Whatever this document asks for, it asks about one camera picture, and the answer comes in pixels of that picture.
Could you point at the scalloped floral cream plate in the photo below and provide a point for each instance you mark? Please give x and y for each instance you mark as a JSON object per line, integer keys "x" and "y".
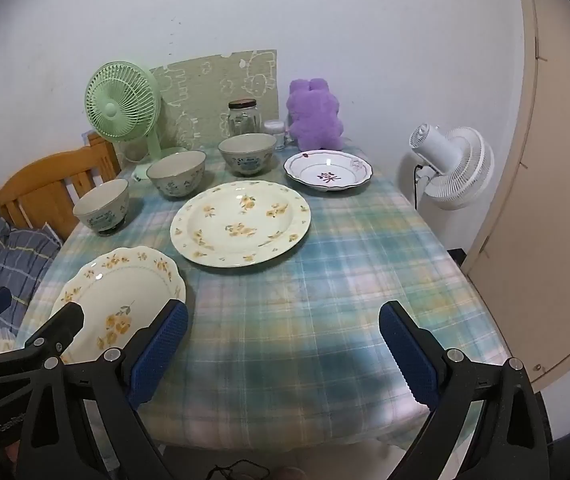
{"x": 115, "y": 290}

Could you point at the clear cotton swab container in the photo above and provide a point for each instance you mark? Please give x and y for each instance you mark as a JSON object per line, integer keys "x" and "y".
{"x": 275, "y": 132}

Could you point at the wooden chair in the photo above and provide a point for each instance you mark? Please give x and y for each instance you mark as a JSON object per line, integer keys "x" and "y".
{"x": 40, "y": 185}

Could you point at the clear plastic container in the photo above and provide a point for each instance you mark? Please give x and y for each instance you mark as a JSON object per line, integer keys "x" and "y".
{"x": 132, "y": 152}

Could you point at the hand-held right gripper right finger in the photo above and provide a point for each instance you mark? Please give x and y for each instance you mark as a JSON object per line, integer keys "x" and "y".
{"x": 410, "y": 360}

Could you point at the round floral cream plate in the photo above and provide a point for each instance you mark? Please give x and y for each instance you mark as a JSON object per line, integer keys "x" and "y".
{"x": 235, "y": 245}

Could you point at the purple plush toy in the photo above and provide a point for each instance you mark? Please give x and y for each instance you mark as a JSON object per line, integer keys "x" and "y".
{"x": 315, "y": 110}

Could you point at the green printed mat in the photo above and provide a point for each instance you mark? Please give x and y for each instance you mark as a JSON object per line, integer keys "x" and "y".
{"x": 215, "y": 95}

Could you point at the beige door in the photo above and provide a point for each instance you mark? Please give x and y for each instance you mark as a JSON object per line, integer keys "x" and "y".
{"x": 540, "y": 210}

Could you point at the blue plaid pillow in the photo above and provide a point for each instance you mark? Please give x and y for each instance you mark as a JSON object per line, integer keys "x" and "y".
{"x": 10, "y": 260}

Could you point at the green desk fan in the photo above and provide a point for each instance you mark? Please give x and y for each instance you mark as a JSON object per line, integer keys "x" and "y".
{"x": 115, "y": 110}

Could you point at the white standing fan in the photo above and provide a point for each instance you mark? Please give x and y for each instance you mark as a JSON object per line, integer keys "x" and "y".
{"x": 460, "y": 165}

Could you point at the glass jar with dark lid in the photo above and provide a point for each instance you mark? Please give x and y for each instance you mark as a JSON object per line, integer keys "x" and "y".
{"x": 242, "y": 117}

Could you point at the blue patterned ceramic bowl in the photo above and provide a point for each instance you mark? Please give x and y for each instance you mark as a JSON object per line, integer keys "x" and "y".
{"x": 102, "y": 210}
{"x": 177, "y": 180}
{"x": 247, "y": 157}

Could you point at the white plate with red print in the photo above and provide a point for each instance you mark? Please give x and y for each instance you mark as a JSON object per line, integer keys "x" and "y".
{"x": 325, "y": 165}

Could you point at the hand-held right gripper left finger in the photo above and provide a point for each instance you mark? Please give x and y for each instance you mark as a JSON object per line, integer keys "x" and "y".
{"x": 157, "y": 355}

